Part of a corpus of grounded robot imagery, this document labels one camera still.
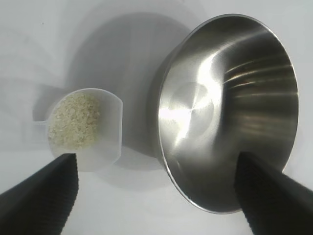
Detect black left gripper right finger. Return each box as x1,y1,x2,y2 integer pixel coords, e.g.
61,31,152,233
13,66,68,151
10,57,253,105
234,151,313,235

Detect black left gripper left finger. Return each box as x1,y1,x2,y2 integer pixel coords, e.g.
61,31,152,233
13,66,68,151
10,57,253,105
0,153,80,235

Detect white rice grains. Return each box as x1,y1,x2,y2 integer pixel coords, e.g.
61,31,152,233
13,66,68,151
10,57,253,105
47,90,101,151

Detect clear plastic measuring cup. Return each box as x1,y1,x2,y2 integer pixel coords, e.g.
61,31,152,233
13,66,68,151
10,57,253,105
33,87,123,173

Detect stainless steel mixing bowl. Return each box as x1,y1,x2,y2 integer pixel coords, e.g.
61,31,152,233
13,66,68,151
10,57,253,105
146,13,299,215

